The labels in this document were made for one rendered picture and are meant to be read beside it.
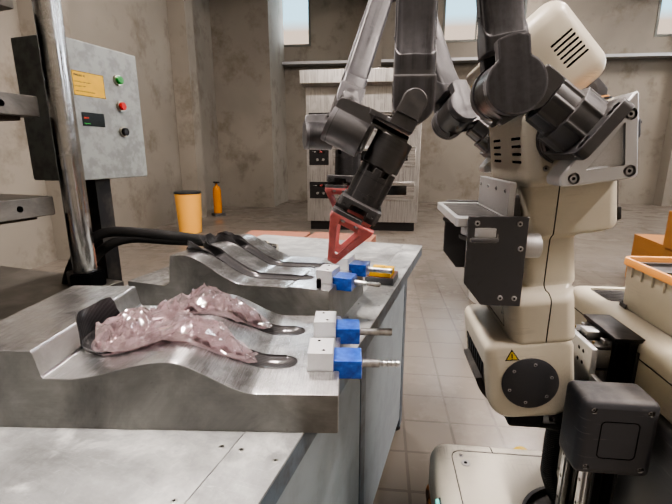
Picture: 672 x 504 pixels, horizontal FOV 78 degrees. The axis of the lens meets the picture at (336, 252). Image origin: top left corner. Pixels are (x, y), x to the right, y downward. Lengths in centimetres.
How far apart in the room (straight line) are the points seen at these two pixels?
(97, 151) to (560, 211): 129
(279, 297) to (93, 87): 95
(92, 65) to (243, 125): 799
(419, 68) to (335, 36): 1013
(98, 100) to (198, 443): 118
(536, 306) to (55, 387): 76
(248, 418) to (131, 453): 14
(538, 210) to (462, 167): 972
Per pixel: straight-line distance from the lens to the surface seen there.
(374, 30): 108
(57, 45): 132
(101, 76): 156
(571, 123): 64
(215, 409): 58
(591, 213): 86
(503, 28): 65
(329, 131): 61
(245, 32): 970
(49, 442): 67
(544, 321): 85
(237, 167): 950
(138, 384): 60
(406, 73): 61
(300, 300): 83
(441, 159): 1044
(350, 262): 95
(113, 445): 62
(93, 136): 151
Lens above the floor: 115
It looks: 13 degrees down
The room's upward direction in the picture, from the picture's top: straight up
